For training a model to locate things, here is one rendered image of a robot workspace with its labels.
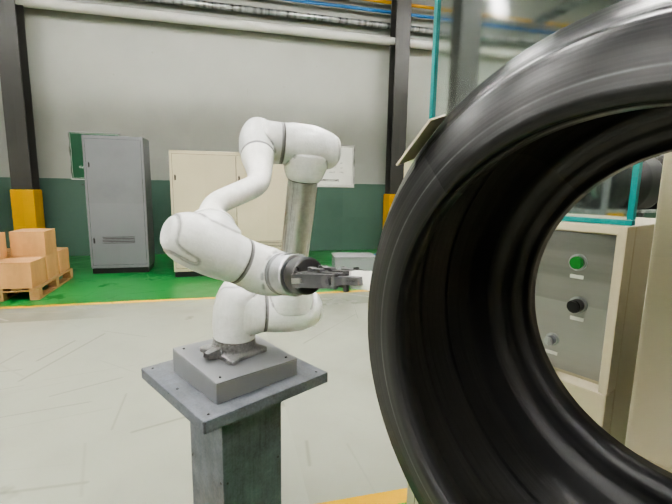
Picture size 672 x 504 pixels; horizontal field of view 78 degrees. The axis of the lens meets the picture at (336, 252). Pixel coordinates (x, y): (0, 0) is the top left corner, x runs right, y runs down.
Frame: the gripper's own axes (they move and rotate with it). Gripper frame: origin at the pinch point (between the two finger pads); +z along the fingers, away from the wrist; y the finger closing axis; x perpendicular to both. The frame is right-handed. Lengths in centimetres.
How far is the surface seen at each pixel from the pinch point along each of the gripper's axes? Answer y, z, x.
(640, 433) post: 26.1, 29.7, 25.0
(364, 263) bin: 365, -407, 46
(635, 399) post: 26.2, 29.2, 19.9
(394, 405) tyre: -12.8, 17.5, 11.6
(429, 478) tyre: -13.1, 22.3, 17.9
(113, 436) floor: -10, -198, 94
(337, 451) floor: 77, -117, 105
